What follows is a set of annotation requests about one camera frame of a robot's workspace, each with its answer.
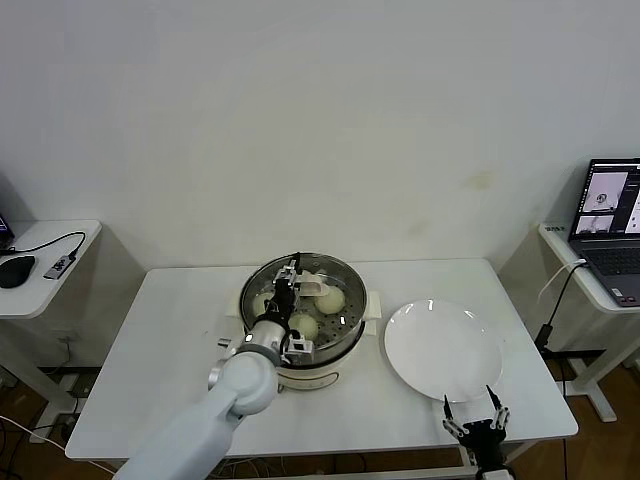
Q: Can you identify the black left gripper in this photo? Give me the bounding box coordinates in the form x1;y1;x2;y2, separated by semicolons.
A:
264;251;303;327

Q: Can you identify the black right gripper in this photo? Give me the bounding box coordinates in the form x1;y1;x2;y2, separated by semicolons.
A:
441;384;511;469

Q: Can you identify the round glass pot lid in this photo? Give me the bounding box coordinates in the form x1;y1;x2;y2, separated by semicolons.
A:
240;252;367;352

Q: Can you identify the white steamed baozi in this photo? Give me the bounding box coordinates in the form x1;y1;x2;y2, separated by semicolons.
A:
289;313;320;342
251;292;277;320
313;287;348;316

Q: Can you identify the stainless steel steamer basket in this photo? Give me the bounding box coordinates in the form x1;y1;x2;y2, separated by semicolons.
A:
227;251;382;362

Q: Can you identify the white round plate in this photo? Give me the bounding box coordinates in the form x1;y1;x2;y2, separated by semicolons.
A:
383;297;504;403

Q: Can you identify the white electric cooker base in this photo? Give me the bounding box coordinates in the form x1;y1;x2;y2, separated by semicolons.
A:
269;324;364;397

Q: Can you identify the white side table with laptop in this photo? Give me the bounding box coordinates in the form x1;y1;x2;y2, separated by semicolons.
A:
536;221;640;424

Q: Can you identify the grey open laptop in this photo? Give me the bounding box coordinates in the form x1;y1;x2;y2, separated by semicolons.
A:
567;157;640;308

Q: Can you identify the grey usb hub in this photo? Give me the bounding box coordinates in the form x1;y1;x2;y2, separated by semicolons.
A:
42;253;72;282

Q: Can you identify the white side table with mouse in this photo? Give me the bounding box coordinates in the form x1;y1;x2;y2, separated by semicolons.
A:
0;219;104;444

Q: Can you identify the black computer mouse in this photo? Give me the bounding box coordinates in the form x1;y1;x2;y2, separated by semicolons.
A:
0;254;38;290

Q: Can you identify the white main table frame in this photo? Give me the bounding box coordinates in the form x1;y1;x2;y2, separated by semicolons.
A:
219;442;532;480

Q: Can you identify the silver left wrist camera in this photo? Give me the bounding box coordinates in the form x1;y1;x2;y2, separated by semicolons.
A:
283;333;317;367

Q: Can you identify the white laptop cable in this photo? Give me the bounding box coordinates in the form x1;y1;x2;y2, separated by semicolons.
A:
538;258;588;302

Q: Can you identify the black hub cable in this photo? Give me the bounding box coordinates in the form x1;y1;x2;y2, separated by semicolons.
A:
0;230;87;264

